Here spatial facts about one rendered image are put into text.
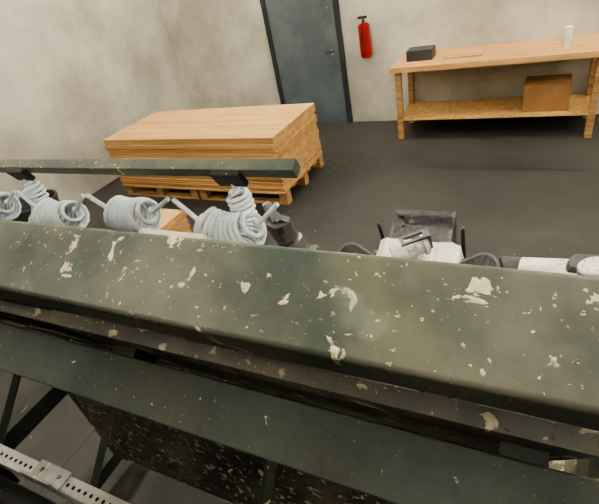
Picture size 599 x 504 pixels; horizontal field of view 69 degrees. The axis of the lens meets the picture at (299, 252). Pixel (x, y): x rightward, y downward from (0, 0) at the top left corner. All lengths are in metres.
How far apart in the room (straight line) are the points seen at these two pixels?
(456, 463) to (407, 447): 0.05
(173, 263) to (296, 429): 0.27
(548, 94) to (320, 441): 5.34
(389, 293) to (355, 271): 0.04
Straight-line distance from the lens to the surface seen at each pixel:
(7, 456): 1.88
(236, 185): 0.66
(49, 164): 0.93
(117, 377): 0.79
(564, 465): 1.57
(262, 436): 0.63
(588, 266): 1.31
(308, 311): 0.40
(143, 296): 0.51
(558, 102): 5.75
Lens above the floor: 2.20
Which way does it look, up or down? 34 degrees down
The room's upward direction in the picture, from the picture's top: 13 degrees counter-clockwise
